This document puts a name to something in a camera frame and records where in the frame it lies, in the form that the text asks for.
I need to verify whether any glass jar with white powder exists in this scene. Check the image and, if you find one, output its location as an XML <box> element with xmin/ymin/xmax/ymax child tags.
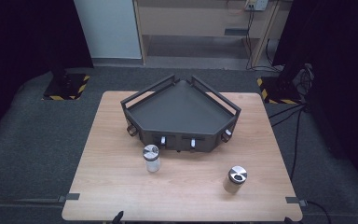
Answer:
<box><xmin>142</xmin><ymin>144</ymin><xmax>162</xmax><ymax>174</ymax></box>

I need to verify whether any glass jar with brown powder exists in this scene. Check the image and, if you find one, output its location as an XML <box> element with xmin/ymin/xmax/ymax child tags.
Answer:
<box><xmin>223</xmin><ymin>165</ymin><xmax>249</xmax><ymax>194</ymax></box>

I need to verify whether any black corner shelf rack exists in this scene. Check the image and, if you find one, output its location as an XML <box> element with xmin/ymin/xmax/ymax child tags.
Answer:
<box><xmin>120</xmin><ymin>74</ymin><xmax>242</xmax><ymax>153</ymax></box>

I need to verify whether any black stand with striped base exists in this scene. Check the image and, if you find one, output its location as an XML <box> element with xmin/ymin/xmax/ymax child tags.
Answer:
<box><xmin>256</xmin><ymin>63</ymin><xmax>306</xmax><ymax>105</ymax></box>
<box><xmin>42</xmin><ymin>55</ymin><xmax>91</xmax><ymax>101</ymax></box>

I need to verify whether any dark curtain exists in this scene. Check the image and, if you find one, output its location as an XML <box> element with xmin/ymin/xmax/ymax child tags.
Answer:
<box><xmin>273</xmin><ymin>0</ymin><xmax>358</xmax><ymax>195</ymax></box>
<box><xmin>0</xmin><ymin>0</ymin><xmax>94</xmax><ymax>145</ymax></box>

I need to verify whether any white panel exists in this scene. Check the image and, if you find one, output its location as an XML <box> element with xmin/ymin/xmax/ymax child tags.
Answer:
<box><xmin>73</xmin><ymin>0</ymin><xmax>143</xmax><ymax>60</ymax></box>

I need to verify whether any dark flat plate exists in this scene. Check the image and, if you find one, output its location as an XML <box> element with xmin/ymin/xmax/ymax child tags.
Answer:
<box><xmin>224</xmin><ymin>28</ymin><xmax>250</xmax><ymax>36</ymax></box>

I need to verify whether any wooden shelf unit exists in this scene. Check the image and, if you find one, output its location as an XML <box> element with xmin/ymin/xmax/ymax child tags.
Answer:
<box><xmin>132</xmin><ymin>0</ymin><xmax>282</xmax><ymax>68</ymax></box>

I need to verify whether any white power strip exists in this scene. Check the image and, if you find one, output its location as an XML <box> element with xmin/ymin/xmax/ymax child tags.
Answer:
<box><xmin>244</xmin><ymin>0</ymin><xmax>269</xmax><ymax>12</ymax></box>

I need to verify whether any grey table bracket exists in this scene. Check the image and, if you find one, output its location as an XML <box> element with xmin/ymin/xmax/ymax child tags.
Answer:
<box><xmin>285</xmin><ymin>196</ymin><xmax>308</xmax><ymax>207</ymax></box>
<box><xmin>58</xmin><ymin>192</ymin><xmax>81</xmax><ymax>203</ymax></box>

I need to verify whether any black cable at table bracket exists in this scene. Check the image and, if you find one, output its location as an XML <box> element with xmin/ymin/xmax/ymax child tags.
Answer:
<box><xmin>306</xmin><ymin>200</ymin><xmax>333</xmax><ymax>224</ymax></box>

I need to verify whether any black floor cable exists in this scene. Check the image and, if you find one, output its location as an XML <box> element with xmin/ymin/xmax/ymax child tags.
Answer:
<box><xmin>268</xmin><ymin>104</ymin><xmax>307</xmax><ymax>119</ymax></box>
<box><xmin>290</xmin><ymin>106</ymin><xmax>304</xmax><ymax>181</ymax></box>

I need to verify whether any bundle of cables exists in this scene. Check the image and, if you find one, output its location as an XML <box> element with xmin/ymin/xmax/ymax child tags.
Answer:
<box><xmin>292</xmin><ymin>63</ymin><xmax>315</xmax><ymax>94</ymax></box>

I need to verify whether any black cable from power strip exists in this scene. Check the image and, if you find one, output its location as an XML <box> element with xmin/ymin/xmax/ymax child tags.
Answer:
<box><xmin>244</xmin><ymin>6</ymin><xmax>282</xmax><ymax>73</ymax></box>

